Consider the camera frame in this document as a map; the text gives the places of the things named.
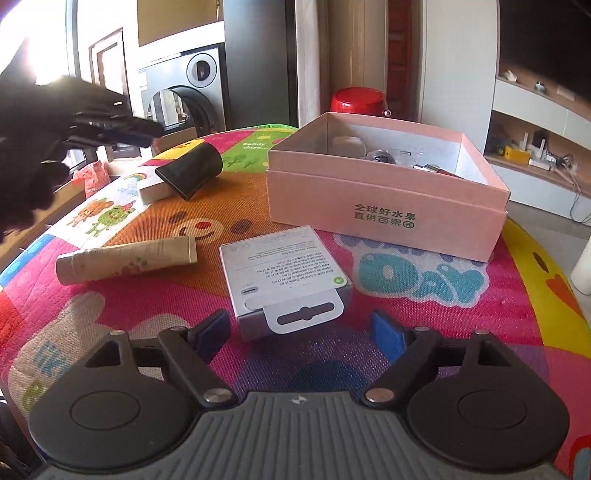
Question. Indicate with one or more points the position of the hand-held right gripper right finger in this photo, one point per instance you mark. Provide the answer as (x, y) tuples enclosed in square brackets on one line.
[(388, 337)]

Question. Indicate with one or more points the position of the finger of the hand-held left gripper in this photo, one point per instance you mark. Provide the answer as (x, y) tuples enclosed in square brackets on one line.
[(120, 137), (134, 125)]

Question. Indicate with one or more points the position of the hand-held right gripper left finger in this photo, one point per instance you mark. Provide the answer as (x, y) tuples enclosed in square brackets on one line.
[(216, 334)]

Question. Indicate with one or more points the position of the pink cardboard box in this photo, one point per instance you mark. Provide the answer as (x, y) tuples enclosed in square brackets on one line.
[(369, 217)]

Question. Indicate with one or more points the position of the dark red lipstick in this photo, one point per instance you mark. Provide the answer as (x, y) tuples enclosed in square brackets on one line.
[(438, 170)]

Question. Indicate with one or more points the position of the clear bag with black parts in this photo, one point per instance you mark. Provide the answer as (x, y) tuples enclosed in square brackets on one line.
[(383, 157)]

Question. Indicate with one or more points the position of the person's left hand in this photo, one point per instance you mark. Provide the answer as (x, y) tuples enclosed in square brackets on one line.
[(27, 189)]

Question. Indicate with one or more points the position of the orange pink bag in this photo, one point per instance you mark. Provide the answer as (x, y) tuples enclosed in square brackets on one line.
[(92, 180)]

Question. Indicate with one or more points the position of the silver washing machine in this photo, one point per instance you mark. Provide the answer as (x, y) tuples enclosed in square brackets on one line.
[(194, 108)]

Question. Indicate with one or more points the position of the black square cup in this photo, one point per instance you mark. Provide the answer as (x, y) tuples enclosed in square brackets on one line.
[(189, 170)]

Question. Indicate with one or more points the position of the colourful printed table mat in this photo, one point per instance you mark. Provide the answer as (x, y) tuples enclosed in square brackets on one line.
[(323, 369)]

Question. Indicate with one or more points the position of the silver tumble dryer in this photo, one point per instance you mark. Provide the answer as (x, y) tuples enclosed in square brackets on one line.
[(184, 67)]

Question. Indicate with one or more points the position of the beige cream tube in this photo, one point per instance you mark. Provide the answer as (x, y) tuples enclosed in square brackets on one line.
[(124, 261)]

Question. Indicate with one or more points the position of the dark tall cabinet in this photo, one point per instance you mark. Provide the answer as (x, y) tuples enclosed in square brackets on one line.
[(258, 60)]

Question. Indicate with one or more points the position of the white tumbler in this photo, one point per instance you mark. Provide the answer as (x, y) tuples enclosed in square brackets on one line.
[(582, 272)]

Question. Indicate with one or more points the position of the yellow toy truck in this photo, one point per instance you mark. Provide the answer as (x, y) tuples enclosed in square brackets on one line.
[(512, 152)]

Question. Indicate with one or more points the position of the red pot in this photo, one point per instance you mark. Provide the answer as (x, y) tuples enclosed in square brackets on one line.
[(358, 101)]

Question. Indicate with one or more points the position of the white power strip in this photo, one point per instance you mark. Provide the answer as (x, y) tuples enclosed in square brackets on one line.
[(551, 162)]

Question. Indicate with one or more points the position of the white router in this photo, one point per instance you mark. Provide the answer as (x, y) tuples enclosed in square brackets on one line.
[(538, 143)]

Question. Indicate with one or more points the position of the white television cabinet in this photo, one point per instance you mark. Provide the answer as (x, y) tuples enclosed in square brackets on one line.
[(521, 104)]

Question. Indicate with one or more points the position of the small white figure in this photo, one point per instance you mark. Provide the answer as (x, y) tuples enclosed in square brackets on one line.
[(509, 76)]

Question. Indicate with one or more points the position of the small teal ornament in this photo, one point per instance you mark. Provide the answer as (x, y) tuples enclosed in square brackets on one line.
[(540, 86)]

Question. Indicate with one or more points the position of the small white shelf box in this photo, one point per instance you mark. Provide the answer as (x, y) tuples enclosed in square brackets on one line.
[(565, 93)]

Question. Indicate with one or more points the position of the black television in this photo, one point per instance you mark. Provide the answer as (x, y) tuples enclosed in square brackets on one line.
[(549, 37)]

